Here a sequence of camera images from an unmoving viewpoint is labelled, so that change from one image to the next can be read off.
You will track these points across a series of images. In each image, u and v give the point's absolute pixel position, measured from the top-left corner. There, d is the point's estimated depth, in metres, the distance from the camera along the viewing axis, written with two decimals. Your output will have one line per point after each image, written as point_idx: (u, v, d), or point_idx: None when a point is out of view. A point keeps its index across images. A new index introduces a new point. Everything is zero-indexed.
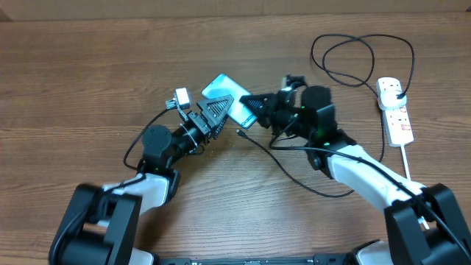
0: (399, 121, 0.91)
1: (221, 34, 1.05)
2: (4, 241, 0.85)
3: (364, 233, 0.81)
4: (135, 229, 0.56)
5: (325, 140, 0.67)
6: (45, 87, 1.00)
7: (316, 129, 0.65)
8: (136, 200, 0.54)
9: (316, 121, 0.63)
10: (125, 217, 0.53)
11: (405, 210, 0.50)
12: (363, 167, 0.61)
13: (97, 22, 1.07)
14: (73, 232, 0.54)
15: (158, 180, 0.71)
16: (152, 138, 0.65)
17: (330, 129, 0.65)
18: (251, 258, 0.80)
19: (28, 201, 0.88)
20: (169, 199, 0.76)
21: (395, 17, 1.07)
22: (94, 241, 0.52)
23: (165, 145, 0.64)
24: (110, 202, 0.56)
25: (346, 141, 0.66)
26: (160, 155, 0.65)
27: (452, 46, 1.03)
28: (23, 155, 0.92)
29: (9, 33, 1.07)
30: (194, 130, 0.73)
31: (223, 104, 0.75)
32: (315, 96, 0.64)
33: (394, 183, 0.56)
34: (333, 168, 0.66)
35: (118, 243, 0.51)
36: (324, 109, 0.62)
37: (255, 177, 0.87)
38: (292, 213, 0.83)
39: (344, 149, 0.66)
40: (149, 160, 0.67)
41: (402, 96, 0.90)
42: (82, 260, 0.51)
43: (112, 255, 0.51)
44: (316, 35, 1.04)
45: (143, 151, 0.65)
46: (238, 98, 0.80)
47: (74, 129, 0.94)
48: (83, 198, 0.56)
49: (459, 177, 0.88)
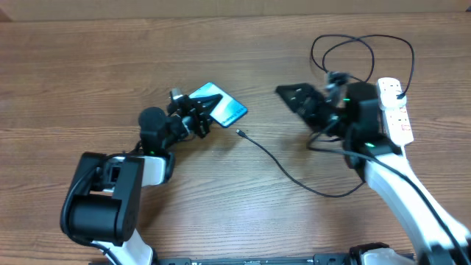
0: (399, 121, 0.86)
1: (221, 34, 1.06)
2: (4, 241, 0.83)
3: (364, 233, 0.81)
4: (139, 192, 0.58)
5: (367, 140, 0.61)
6: (46, 87, 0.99)
7: (358, 123, 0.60)
8: (140, 163, 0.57)
9: (358, 112, 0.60)
10: (131, 177, 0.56)
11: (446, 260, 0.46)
12: (406, 187, 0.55)
13: (98, 23, 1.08)
14: (82, 194, 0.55)
15: (156, 160, 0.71)
16: (147, 119, 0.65)
17: (374, 128, 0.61)
18: (251, 258, 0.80)
19: (27, 202, 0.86)
20: (166, 179, 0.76)
21: (394, 18, 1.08)
22: (102, 201, 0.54)
23: (160, 124, 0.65)
24: (114, 168, 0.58)
25: (391, 149, 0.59)
26: (156, 132, 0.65)
27: (451, 46, 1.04)
28: (22, 155, 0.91)
29: (10, 34, 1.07)
30: (187, 118, 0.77)
31: (213, 101, 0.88)
32: (362, 91, 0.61)
33: (439, 221, 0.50)
34: (370, 173, 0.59)
35: (125, 199, 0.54)
36: (369, 103, 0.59)
37: (255, 176, 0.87)
38: (292, 213, 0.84)
39: (385, 154, 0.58)
40: (143, 140, 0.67)
41: (402, 96, 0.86)
42: (92, 218, 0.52)
43: (121, 210, 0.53)
44: (316, 36, 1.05)
45: (140, 131, 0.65)
46: (222, 101, 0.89)
47: (74, 129, 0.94)
48: (89, 161, 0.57)
49: (460, 177, 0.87)
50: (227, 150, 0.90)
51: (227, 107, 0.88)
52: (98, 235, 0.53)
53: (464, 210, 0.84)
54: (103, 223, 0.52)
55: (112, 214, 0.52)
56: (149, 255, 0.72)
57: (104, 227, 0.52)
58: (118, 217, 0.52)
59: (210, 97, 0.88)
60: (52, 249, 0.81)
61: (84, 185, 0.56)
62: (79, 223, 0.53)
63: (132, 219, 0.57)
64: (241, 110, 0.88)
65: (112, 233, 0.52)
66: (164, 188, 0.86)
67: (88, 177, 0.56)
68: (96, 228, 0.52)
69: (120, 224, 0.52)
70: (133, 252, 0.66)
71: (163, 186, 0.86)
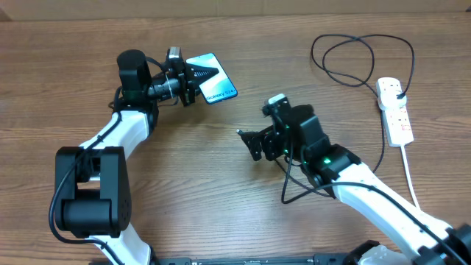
0: (399, 121, 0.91)
1: (221, 34, 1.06)
2: (4, 241, 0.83)
3: (364, 233, 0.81)
4: (126, 179, 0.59)
5: (324, 157, 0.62)
6: (46, 87, 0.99)
7: (306, 143, 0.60)
8: (118, 153, 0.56)
9: (302, 136, 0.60)
10: (115, 170, 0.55)
11: (433, 260, 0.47)
12: (374, 196, 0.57)
13: (98, 22, 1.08)
14: (70, 197, 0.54)
15: (135, 117, 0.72)
16: (125, 60, 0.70)
17: (322, 143, 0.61)
18: (251, 258, 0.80)
19: (27, 201, 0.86)
20: (151, 129, 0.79)
21: (394, 18, 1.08)
22: (93, 197, 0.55)
23: (140, 63, 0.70)
24: (94, 158, 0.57)
25: (347, 157, 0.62)
26: (135, 71, 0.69)
27: (451, 46, 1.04)
28: (21, 155, 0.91)
29: (9, 33, 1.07)
30: (174, 81, 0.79)
31: (207, 73, 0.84)
32: (297, 114, 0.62)
33: (417, 224, 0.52)
34: (338, 192, 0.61)
35: (115, 193, 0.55)
36: (307, 121, 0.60)
37: (254, 176, 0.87)
38: (291, 213, 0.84)
39: (344, 168, 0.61)
40: (124, 83, 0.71)
41: (402, 96, 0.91)
42: (86, 216, 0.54)
43: (113, 205, 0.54)
44: (316, 35, 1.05)
45: (119, 71, 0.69)
46: (215, 78, 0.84)
47: (74, 129, 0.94)
48: (66, 162, 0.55)
49: (460, 177, 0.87)
50: (226, 150, 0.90)
51: (218, 85, 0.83)
52: (95, 228, 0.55)
53: (464, 210, 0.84)
54: (97, 218, 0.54)
55: (105, 207, 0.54)
56: (146, 252, 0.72)
57: (101, 221, 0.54)
58: (112, 208, 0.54)
59: (204, 68, 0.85)
60: (52, 249, 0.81)
61: (68, 187, 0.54)
62: (73, 221, 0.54)
63: (126, 207, 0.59)
64: (230, 92, 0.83)
65: (110, 226, 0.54)
66: (163, 188, 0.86)
67: (70, 179, 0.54)
68: (93, 224, 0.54)
69: (115, 215, 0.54)
70: (131, 248, 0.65)
71: (163, 186, 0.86)
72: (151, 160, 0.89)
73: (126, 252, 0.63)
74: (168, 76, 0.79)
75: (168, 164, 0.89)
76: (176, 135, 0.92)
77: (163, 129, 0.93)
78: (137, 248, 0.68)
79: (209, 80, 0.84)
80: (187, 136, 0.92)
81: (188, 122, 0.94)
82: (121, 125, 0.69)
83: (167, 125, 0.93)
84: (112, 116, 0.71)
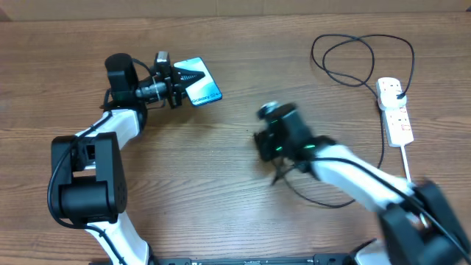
0: (399, 121, 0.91)
1: (221, 34, 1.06)
2: (4, 241, 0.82)
3: (363, 233, 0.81)
4: (121, 165, 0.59)
5: (308, 145, 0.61)
6: (45, 87, 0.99)
7: (291, 136, 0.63)
8: (112, 138, 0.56)
9: (286, 126, 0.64)
10: (108, 154, 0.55)
11: (399, 215, 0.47)
12: (353, 170, 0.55)
13: (98, 22, 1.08)
14: (67, 182, 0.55)
15: (126, 113, 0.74)
16: (112, 62, 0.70)
17: (307, 135, 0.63)
18: (251, 258, 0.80)
19: (27, 201, 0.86)
20: (142, 128, 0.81)
21: (394, 18, 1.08)
22: (88, 182, 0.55)
23: (126, 63, 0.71)
24: (88, 146, 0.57)
25: (328, 143, 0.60)
26: (123, 71, 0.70)
27: (451, 46, 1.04)
28: (21, 155, 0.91)
29: (10, 34, 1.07)
30: (161, 85, 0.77)
31: (193, 76, 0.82)
32: (282, 108, 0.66)
33: (381, 182, 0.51)
34: (319, 172, 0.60)
35: (111, 177, 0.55)
36: (290, 113, 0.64)
37: (255, 177, 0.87)
38: (291, 213, 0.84)
39: (327, 149, 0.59)
40: (112, 83, 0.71)
41: (402, 96, 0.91)
42: (83, 200, 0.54)
43: (110, 188, 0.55)
44: (316, 35, 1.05)
45: (107, 72, 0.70)
46: (202, 82, 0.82)
47: (73, 129, 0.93)
48: (60, 149, 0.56)
49: (460, 177, 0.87)
50: (226, 150, 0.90)
51: (204, 88, 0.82)
52: (92, 212, 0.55)
53: (464, 210, 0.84)
54: (94, 202, 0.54)
55: (101, 190, 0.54)
56: (146, 249, 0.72)
57: (98, 203, 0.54)
58: (109, 191, 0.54)
59: (191, 72, 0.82)
60: (52, 249, 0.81)
61: (63, 172, 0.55)
62: (71, 206, 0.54)
63: (122, 191, 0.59)
64: (216, 96, 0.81)
65: (107, 209, 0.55)
66: (163, 188, 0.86)
67: (65, 165, 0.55)
68: (90, 207, 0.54)
69: (112, 198, 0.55)
70: (129, 239, 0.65)
71: (163, 186, 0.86)
72: (150, 160, 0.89)
73: (124, 242, 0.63)
74: (156, 79, 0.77)
75: (168, 165, 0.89)
76: (175, 135, 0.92)
77: (162, 127, 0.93)
78: (135, 237, 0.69)
79: (196, 84, 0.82)
80: (185, 135, 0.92)
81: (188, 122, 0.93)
82: (112, 119, 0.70)
83: (167, 125, 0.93)
84: (103, 115, 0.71)
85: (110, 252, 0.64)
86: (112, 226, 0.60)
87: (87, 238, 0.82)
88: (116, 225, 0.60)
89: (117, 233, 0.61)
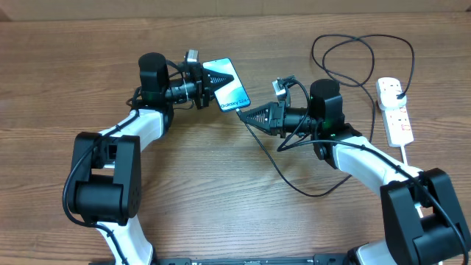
0: (399, 121, 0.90)
1: (221, 34, 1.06)
2: (4, 241, 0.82)
3: (364, 233, 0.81)
4: (140, 170, 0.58)
5: (331, 132, 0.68)
6: (46, 87, 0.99)
7: (323, 118, 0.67)
8: (135, 141, 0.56)
9: (322, 110, 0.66)
10: (129, 156, 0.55)
11: (401, 189, 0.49)
12: (366, 154, 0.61)
13: (98, 22, 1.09)
14: (84, 179, 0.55)
15: (152, 115, 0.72)
16: (146, 61, 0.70)
17: (338, 121, 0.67)
18: (251, 258, 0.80)
19: (27, 201, 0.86)
20: (165, 131, 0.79)
21: (393, 18, 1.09)
22: (105, 182, 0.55)
23: (160, 65, 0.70)
24: (111, 146, 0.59)
25: (352, 133, 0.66)
26: (155, 73, 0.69)
27: (452, 46, 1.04)
28: (20, 154, 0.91)
29: (11, 34, 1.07)
30: (191, 85, 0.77)
31: (222, 80, 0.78)
32: (321, 87, 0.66)
33: (391, 165, 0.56)
34: (337, 156, 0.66)
35: (127, 181, 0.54)
36: (333, 99, 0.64)
37: (254, 177, 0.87)
38: (291, 213, 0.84)
39: (348, 139, 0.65)
40: (145, 83, 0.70)
41: (402, 96, 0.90)
42: (98, 199, 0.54)
43: (124, 191, 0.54)
44: (317, 36, 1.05)
45: (140, 71, 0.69)
46: (231, 86, 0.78)
47: (73, 129, 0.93)
48: (84, 145, 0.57)
49: (461, 177, 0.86)
50: (226, 151, 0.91)
51: (232, 94, 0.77)
52: (104, 212, 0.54)
53: (466, 211, 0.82)
54: (108, 203, 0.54)
55: (117, 193, 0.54)
56: (149, 251, 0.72)
57: (110, 205, 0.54)
58: (124, 195, 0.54)
59: (221, 74, 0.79)
60: (52, 249, 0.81)
61: (82, 169, 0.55)
62: (84, 203, 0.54)
63: (137, 196, 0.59)
64: (244, 101, 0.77)
65: (118, 212, 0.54)
66: (163, 188, 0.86)
67: (86, 162, 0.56)
68: (102, 207, 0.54)
69: (126, 202, 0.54)
70: (134, 241, 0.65)
71: (163, 186, 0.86)
72: (151, 161, 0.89)
73: (129, 243, 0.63)
74: (186, 80, 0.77)
75: (168, 165, 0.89)
76: (176, 136, 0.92)
77: None
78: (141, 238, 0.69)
79: (224, 87, 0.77)
80: (186, 136, 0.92)
81: (190, 124, 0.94)
82: (139, 121, 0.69)
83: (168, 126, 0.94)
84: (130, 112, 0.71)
85: (113, 252, 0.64)
86: (121, 227, 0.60)
87: (88, 238, 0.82)
88: (126, 227, 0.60)
89: (124, 234, 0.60)
